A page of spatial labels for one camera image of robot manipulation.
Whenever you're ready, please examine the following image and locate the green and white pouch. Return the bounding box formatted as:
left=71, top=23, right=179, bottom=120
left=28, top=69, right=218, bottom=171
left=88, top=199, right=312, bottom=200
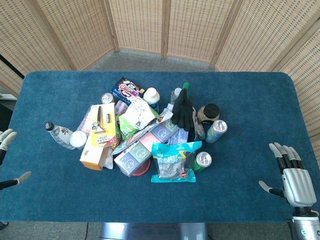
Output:
left=118, top=98, right=161, bottom=138

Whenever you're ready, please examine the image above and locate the yellow razor blister pack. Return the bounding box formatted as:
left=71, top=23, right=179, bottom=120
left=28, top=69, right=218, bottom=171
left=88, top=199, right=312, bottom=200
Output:
left=90, top=102, right=117, bottom=148

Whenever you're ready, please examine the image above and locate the dark blue printed packet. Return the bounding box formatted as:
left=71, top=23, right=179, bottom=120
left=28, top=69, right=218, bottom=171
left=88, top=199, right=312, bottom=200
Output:
left=110, top=76, right=147, bottom=104

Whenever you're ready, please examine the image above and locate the red round lid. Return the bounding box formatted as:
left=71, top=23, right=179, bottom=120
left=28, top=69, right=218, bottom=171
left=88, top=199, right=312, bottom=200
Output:
left=131, top=157, right=152, bottom=177

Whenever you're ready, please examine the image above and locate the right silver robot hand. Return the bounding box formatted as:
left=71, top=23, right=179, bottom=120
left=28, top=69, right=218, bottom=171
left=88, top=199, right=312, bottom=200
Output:
left=258, top=142, right=317, bottom=208

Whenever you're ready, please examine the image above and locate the pink striped packet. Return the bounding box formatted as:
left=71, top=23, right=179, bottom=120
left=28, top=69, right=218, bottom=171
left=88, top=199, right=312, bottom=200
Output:
left=76, top=103, right=101, bottom=136

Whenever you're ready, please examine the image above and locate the white round container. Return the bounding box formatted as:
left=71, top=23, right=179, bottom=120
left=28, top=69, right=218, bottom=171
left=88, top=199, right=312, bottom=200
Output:
left=69, top=130, right=88, bottom=150

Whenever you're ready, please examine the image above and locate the blue carpet table cover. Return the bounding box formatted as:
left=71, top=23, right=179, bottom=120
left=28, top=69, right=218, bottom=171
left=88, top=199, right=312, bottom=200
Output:
left=0, top=70, right=320, bottom=224

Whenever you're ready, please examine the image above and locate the teal snack bag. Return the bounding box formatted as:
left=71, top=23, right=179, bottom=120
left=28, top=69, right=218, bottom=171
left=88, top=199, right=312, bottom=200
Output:
left=150, top=140, right=203, bottom=184

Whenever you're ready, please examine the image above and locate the clear bag of small items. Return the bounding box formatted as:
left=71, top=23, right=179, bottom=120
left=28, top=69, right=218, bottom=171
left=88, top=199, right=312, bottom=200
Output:
left=192, top=105, right=206, bottom=141

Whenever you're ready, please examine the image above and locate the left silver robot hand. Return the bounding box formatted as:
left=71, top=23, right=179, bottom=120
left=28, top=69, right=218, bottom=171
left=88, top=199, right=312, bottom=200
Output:
left=0, top=128, right=32, bottom=191

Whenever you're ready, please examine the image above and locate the pastel tissue multipack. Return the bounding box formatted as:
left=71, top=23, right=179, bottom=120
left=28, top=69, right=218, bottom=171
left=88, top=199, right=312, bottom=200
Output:
left=113, top=118, right=181, bottom=178

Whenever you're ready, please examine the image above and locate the small silver tin can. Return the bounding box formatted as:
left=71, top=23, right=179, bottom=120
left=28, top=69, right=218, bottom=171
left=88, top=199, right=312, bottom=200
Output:
left=100, top=92, right=115, bottom=105

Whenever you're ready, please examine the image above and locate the clear glass liquor bottle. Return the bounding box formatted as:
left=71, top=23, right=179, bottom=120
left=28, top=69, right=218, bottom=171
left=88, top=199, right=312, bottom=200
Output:
left=44, top=121, right=76, bottom=151

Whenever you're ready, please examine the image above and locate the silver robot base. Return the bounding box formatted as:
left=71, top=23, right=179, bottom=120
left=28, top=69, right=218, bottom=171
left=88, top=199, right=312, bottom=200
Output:
left=99, top=221, right=209, bottom=240

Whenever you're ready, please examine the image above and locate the blue and white wipes pack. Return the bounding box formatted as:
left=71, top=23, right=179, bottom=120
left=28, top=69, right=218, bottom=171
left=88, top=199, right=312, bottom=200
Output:
left=165, top=127, right=190, bottom=146

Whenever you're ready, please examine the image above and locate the orange and white box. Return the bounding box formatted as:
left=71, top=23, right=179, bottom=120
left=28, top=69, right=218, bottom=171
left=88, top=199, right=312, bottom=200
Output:
left=79, top=136, right=110, bottom=172

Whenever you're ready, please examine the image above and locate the glass jar with black lid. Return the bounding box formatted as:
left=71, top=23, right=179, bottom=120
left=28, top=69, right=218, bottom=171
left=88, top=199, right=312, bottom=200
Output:
left=197, top=103, right=221, bottom=127

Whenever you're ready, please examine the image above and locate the white plastic bottle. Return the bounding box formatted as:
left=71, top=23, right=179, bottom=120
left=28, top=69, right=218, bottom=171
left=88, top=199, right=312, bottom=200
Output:
left=143, top=87, right=161, bottom=113

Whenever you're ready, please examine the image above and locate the bamboo folding screen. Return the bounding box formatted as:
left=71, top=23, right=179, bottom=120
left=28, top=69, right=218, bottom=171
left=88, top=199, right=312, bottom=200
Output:
left=0, top=0, right=320, bottom=168

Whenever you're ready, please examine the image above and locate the black knit glove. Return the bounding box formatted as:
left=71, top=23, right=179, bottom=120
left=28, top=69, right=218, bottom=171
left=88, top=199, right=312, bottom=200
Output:
left=171, top=88, right=196, bottom=133

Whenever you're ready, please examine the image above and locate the green soda can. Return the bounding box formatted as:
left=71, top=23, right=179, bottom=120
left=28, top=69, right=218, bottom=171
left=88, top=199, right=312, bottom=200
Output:
left=191, top=151, right=213, bottom=173

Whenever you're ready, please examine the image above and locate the light blue patterned can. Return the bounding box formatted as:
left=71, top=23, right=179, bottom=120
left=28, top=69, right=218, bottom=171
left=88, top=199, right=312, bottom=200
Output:
left=205, top=119, right=228, bottom=144

